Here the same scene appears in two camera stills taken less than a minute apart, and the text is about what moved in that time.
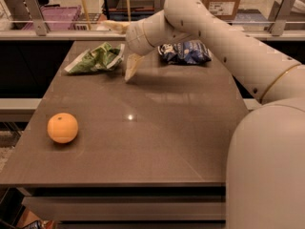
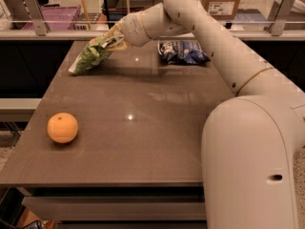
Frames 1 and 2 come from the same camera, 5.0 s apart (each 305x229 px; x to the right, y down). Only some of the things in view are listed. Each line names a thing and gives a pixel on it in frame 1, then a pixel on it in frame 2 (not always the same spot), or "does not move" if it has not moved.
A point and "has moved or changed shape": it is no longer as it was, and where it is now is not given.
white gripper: (135, 38) -> (132, 28)
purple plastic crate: (56, 17) does not move
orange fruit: (62, 128) does not move
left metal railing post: (34, 10) does not move
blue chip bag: (184, 52) does not move
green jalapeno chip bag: (105, 56) has moved or changed shape
